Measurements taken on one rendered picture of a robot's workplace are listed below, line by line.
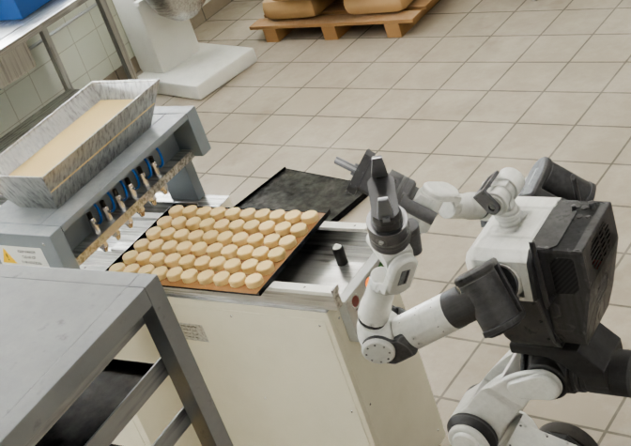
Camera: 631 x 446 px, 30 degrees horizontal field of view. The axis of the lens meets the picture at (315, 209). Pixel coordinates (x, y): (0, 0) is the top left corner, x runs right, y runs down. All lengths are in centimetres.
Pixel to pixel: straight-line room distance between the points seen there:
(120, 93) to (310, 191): 192
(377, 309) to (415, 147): 304
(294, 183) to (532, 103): 120
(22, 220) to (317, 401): 99
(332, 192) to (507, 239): 280
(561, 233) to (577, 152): 258
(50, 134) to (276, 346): 97
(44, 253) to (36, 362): 188
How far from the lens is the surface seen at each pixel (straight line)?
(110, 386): 167
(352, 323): 320
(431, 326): 264
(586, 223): 269
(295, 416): 352
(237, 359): 349
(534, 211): 277
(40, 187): 337
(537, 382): 293
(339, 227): 336
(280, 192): 559
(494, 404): 310
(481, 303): 257
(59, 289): 163
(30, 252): 342
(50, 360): 149
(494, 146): 545
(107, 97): 382
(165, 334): 159
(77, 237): 350
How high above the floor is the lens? 257
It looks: 28 degrees down
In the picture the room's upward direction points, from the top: 19 degrees counter-clockwise
